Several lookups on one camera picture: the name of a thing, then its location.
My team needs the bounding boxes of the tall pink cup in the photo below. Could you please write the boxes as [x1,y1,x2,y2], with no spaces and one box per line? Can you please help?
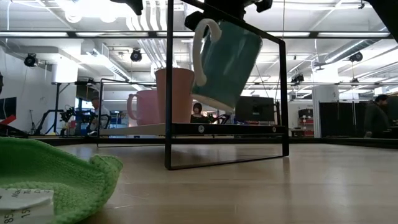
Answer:
[154,67,196,124]

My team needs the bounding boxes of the black wall screen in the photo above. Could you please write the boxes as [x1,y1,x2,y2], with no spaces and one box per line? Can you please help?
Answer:
[0,96,17,121]

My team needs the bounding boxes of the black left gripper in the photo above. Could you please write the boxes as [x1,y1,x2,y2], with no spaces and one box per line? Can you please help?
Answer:
[183,0,274,32]

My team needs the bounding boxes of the red storage shelf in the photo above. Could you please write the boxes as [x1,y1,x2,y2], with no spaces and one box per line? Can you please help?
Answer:
[297,108,315,138]

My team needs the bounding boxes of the white printed cloth label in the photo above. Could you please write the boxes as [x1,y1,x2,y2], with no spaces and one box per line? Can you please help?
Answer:
[0,187,56,224]

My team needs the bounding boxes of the teal mug with white handle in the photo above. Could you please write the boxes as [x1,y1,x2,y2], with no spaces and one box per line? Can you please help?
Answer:
[190,17,264,112]

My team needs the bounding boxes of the black room partition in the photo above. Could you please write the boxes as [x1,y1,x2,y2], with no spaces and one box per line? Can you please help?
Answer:
[319,101,366,138]

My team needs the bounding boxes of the pink handled mug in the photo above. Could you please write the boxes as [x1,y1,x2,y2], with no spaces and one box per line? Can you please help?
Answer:
[126,90,161,126]

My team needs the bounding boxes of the green knitted cloth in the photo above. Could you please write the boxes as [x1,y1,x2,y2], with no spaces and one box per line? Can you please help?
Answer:
[0,136,124,224]

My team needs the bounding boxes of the black table edge rim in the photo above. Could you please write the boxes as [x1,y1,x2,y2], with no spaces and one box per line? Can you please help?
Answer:
[27,135,398,149]

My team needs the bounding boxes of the person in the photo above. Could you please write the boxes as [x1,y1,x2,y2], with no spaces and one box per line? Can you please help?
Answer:
[363,93,390,139]
[88,96,112,135]
[190,102,214,124]

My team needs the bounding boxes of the red object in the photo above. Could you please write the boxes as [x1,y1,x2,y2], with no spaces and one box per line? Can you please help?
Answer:
[0,114,17,126]

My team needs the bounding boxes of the black computer monitor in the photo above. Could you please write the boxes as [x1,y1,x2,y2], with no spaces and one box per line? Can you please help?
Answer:
[234,95,275,123]

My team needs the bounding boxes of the black metal shelf frame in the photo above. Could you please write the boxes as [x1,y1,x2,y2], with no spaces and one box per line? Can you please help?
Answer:
[96,0,290,171]

